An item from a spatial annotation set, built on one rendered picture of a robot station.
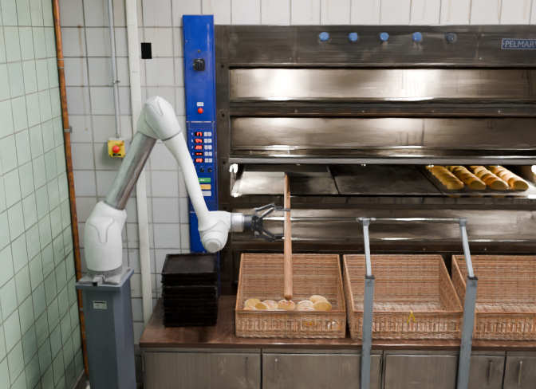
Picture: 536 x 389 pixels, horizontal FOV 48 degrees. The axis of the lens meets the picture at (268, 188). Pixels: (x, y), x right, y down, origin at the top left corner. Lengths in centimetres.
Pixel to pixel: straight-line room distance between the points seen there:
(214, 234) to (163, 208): 85
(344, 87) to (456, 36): 63
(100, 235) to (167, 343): 72
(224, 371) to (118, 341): 60
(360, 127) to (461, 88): 56
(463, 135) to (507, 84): 35
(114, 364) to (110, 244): 57
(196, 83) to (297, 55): 55
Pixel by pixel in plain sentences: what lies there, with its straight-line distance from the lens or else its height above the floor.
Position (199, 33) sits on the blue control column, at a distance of 325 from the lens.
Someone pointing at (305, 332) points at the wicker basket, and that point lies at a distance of 312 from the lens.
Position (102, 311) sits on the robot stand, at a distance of 283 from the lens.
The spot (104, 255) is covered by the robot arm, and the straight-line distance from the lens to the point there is 274.
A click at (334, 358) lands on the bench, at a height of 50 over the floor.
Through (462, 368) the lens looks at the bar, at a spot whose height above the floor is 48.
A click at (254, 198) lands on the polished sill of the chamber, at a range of 338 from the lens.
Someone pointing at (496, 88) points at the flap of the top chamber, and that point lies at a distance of 345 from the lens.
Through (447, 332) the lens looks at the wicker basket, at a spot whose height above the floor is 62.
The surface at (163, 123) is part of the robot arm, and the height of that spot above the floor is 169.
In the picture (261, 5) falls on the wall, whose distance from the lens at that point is 325.
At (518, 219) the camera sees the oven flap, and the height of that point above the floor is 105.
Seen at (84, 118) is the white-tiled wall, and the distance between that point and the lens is 345.
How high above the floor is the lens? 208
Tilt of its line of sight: 15 degrees down
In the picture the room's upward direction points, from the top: straight up
